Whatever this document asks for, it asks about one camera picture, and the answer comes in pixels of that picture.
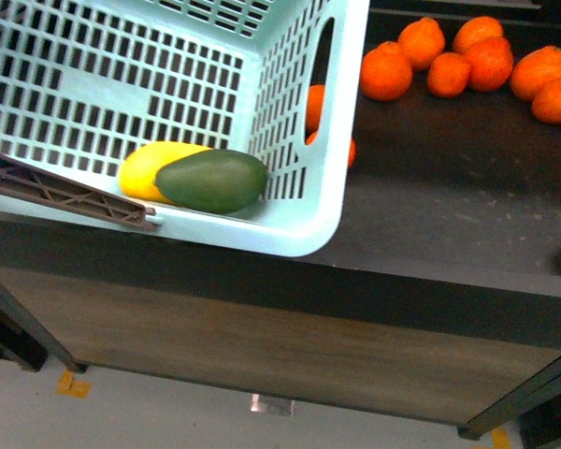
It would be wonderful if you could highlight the green avocado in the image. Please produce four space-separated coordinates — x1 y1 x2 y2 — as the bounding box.
154 150 268 214

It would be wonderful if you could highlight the yellow mango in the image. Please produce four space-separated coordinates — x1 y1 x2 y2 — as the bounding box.
118 141 209 204

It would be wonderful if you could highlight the light blue plastic basket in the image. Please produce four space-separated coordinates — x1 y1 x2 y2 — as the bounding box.
0 1 368 256

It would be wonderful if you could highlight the orange tangerine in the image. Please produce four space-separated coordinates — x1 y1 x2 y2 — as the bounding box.
360 41 413 102

